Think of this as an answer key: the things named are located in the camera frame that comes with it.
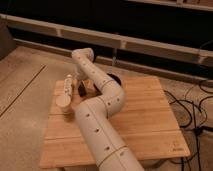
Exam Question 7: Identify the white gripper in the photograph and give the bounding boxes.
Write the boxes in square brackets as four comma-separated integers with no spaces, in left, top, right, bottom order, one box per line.
[76,68,95,93]

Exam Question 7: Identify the white ceramic cup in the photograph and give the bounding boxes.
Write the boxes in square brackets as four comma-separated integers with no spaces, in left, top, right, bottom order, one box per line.
[56,94,72,114]

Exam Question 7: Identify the black cables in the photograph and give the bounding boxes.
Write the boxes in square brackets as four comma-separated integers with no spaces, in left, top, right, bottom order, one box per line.
[163,78,213,171]

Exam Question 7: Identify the black bowl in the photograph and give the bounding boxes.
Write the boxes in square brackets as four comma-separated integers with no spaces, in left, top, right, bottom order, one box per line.
[107,73,122,88]

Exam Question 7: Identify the white power strip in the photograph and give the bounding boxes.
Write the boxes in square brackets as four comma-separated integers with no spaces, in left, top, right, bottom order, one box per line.
[64,75,73,96]

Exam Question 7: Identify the wooden board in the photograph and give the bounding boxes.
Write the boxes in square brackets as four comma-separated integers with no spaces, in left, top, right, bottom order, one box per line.
[40,76,190,168]

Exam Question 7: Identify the black eraser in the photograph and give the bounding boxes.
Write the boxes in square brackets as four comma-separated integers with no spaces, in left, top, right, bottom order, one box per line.
[78,85,87,97]

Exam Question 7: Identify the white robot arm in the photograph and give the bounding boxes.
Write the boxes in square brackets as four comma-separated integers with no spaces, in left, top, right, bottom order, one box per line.
[72,48,145,171]

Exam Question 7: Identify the metal rail frame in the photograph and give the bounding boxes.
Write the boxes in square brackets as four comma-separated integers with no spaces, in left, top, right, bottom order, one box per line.
[0,13,213,67]

